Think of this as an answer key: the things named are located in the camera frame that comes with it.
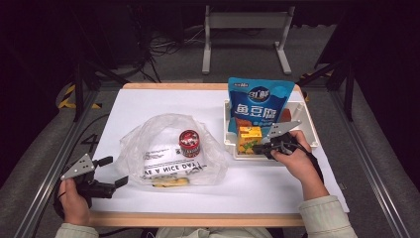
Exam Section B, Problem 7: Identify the person's torso clothing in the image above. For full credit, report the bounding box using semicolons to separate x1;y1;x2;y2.
154;226;275;238

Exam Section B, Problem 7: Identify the red-lidded candy jar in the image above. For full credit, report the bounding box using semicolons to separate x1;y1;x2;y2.
177;129;202;159

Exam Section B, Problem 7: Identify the grey metal stand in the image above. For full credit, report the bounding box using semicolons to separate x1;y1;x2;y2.
201;4;297;75

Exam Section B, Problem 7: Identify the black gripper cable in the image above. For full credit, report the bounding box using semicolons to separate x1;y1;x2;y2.
292;141;325;185

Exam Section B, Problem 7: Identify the white plastic tray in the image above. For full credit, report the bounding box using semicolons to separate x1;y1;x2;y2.
223;98;320;163

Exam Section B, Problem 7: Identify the clear plastic shopping bag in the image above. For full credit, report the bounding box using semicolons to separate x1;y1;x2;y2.
115;112;230;188

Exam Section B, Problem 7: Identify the aluminium floor rail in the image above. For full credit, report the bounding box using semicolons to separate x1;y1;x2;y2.
329;88;414;238
12;88;101;238

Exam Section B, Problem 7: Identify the blue snack bag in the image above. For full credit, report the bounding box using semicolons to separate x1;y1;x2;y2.
227;76;296;134

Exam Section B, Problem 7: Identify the yellow drink carton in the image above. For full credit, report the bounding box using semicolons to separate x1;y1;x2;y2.
236;125;263;156

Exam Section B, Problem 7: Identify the black tripod stand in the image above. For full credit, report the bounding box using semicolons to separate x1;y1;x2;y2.
69;59;131;123
296;59;357;123

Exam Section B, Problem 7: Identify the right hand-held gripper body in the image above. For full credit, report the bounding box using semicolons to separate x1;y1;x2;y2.
262;119;303;157

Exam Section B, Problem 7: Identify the person's left hand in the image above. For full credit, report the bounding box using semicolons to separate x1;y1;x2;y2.
57;178;92;228

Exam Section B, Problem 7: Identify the tangle of floor cables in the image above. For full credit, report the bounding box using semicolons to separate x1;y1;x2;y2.
125;19;206;84

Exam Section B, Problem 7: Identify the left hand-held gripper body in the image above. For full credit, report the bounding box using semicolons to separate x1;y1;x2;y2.
59;152;117;210

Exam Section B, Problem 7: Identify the person's right hand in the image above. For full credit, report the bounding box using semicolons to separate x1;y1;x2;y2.
270;129;317;182

